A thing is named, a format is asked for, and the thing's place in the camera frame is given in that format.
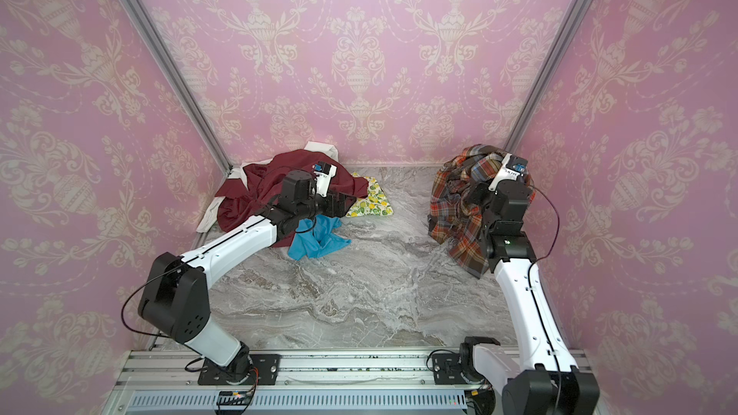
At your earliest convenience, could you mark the teal blue cloth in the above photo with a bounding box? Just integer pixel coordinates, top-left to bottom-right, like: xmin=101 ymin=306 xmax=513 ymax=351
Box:
xmin=288 ymin=215 xmax=351 ymax=261

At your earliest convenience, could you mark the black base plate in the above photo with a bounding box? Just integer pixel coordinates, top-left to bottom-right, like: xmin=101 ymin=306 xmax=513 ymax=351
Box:
xmin=427 ymin=352 xmax=475 ymax=385
xmin=197 ymin=354 xmax=282 ymax=386

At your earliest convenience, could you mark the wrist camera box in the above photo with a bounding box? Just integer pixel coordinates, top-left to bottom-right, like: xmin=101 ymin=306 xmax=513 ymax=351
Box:
xmin=488 ymin=153 xmax=529 ymax=191
xmin=313 ymin=161 xmax=337 ymax=198

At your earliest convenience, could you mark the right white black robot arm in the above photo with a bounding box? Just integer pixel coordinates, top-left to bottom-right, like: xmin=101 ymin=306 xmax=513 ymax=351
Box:
xmin=459 ymin=180 xmax=601 ymax=414

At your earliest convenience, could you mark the maroon cloth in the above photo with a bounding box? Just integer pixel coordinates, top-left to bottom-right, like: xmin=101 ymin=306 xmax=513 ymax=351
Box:
xmin=217 ymin=150 xmax=368 ymax=247

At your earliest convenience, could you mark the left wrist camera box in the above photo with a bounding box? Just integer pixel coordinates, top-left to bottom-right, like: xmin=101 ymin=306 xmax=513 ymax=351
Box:
xmin=313 ymin=161 xmax=337 ymax=198

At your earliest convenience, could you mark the small electronics board with wires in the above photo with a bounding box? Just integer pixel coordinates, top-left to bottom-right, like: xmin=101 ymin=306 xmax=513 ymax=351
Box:
xmin=214 ymin=391 xmax=254 ymax=415

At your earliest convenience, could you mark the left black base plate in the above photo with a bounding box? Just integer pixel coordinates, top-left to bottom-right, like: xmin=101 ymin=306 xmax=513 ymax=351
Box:
xmin=197 ymin=354 xmax=282 ymax=386

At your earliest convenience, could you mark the red plaid cloth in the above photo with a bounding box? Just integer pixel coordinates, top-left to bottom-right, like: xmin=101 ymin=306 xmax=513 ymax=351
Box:
xmin=428 ymin=144 xmax=535 ymax=279

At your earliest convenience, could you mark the aluminium corner post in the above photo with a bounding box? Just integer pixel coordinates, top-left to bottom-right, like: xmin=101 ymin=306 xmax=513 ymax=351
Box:
xmin=119 ymin=0 xmax=232 ymax=174
xmin=503 ymin=0 xmax=593 ymax=153

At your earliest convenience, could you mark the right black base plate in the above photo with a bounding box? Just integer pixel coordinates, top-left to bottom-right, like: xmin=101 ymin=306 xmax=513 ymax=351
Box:
xmin=427 ymin=352 xmax=475 ymax=385

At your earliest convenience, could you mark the left aluminium corner post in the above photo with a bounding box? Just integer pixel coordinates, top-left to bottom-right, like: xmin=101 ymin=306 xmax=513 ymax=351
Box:
xmin=119 ymin=0 xmax=232 ymax=174

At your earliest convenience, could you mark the aluminium front rail frame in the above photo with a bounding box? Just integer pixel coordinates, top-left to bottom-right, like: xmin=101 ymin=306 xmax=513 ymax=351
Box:
xmin=101 ymin=348 xmax=607 ymax=415

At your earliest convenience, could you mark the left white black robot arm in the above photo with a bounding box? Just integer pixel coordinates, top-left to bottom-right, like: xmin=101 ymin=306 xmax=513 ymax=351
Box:
xmin=138 ymin=161 xmax=352 ymax=384

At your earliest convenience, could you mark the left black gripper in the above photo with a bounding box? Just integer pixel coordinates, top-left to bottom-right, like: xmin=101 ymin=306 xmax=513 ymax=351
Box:
xmin=295 ymin=187 xmax=357 ymax=221

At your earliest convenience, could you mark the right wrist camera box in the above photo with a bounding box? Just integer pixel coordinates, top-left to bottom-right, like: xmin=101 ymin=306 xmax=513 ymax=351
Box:
xmin=488 ymin=153 xmax=529 ymax=191

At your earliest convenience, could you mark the right aluminium corner post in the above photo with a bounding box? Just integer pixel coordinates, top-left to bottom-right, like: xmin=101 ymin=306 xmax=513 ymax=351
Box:
xmin=503 ymin=0 xmax=593 ymax=153

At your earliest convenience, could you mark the lemon print cloth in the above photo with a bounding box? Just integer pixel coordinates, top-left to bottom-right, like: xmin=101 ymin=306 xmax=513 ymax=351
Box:
xmin=346 ymin=177 xmax=394 ymax=218

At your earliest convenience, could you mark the white cloth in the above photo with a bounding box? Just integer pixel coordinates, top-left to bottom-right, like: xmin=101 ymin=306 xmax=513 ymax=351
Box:
xmin=196 ymin=141 xmax=339 ymax=234

